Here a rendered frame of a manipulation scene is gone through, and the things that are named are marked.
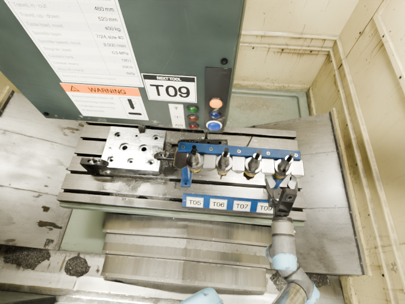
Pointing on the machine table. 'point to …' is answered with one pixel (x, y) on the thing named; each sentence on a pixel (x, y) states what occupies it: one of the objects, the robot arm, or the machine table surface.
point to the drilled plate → (139, 165)
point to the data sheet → (81, 39)
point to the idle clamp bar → (206, 141)
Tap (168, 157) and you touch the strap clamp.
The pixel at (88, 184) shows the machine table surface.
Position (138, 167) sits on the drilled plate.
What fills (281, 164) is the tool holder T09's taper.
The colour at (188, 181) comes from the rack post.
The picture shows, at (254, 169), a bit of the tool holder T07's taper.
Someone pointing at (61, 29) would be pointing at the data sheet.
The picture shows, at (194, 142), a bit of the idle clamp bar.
